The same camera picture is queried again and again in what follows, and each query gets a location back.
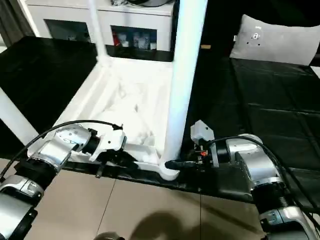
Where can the white plastic table leg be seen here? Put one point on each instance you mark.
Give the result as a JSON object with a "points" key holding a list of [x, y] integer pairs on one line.
{"points": [[185, 75], [98, 37], [15, 117]]}

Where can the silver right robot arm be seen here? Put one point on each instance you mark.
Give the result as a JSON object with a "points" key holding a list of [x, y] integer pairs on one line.
{"points": [[260, 165]]}

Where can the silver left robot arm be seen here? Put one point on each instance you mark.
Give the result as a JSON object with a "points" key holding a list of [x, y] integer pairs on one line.
{"points": [[55, 147]]}

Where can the black work mat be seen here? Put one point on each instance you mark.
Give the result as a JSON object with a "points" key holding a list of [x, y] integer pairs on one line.
{"points": [[275, 100]]}

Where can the red bottle behind glass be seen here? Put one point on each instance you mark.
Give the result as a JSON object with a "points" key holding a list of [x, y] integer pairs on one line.
{"points": [[116, 40]]}

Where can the white cup behind glass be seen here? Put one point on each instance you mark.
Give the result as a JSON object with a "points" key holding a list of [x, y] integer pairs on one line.
{"points": [[153, 45]]}

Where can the grey cushion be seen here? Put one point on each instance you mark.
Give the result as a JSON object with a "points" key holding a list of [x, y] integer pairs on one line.
{"points": [[275, 42]]}

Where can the white glass-door cabinet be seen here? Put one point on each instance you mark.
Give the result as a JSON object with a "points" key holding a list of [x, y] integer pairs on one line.
{"points": [[75, 15]]}

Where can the grey helmet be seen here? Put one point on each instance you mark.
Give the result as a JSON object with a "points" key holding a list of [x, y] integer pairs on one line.
{"points": [[150, 2]]}

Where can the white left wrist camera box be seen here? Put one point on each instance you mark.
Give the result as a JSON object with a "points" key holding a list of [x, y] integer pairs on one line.
{"points": [[112, 141]]}

